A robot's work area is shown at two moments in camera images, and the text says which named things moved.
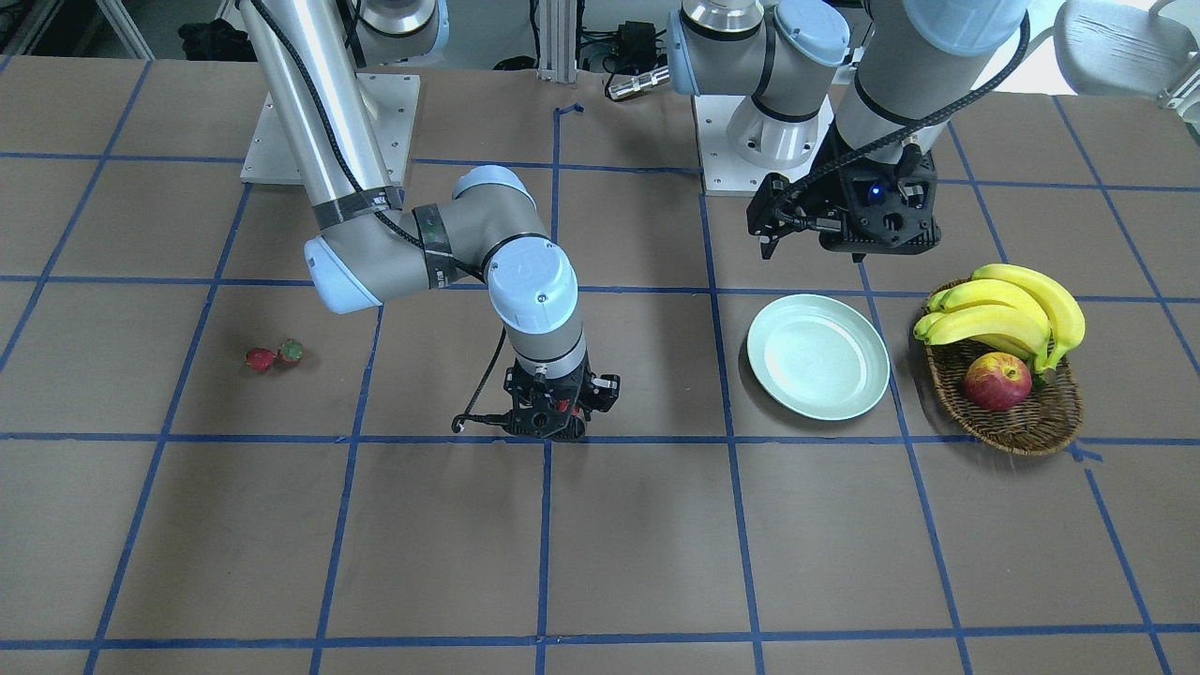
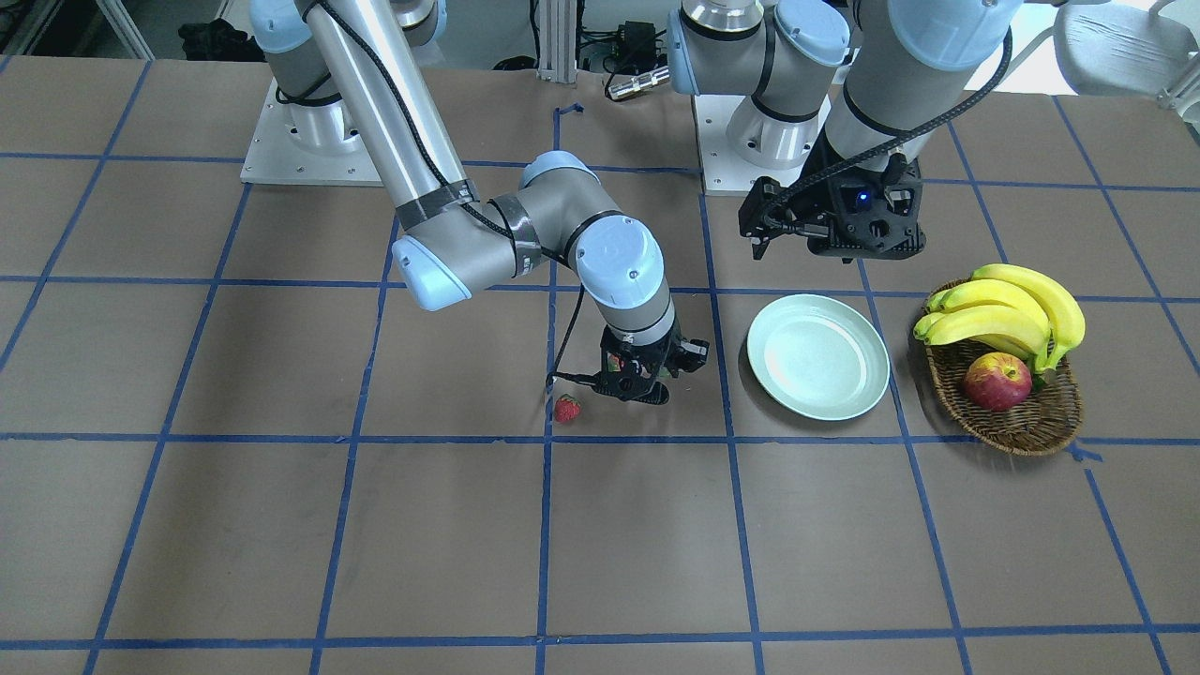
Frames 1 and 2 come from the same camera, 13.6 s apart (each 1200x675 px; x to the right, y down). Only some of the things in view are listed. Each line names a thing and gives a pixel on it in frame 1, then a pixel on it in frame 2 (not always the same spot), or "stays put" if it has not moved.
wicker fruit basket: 1047,420 stays put
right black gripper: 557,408 → 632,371
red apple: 997,382 stays put
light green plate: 818,356 stays put
